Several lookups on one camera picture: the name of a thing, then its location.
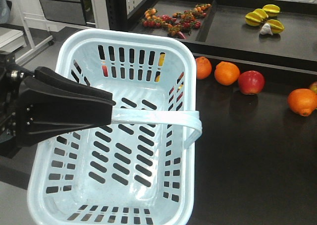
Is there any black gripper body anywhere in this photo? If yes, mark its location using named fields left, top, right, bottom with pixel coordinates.
left=0, top=52, right=25, bottom=158

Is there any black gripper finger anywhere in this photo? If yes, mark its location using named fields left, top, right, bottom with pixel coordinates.
left=34, top=66, right=115, bottom=106
left=18, top=76, right=113, bottom=147

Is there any light blue plastic basket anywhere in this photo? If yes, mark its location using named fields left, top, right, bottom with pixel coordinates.
left=27, top=29, right=202, bottom=225

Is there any orange near front apples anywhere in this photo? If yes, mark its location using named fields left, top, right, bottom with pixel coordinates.
left=287, top=88, right=317, bottom=116

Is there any orange middle left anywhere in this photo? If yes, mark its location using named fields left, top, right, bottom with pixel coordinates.
left=195, top=56, right=212, bottom=80

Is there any orange middle right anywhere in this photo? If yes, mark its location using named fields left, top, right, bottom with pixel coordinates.
left=214, top=61, right=240, bottom=86

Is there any red apple beside oranges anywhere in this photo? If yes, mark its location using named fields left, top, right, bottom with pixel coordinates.
left=238, top=70, right=265, bottom=95

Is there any black wooden display stand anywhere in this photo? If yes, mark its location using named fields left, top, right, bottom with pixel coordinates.
left=0, top=0, right=317, bottom=225

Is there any white garlic bulb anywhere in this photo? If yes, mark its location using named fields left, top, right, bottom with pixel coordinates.
left=260, top=23, right=273, bottom=36

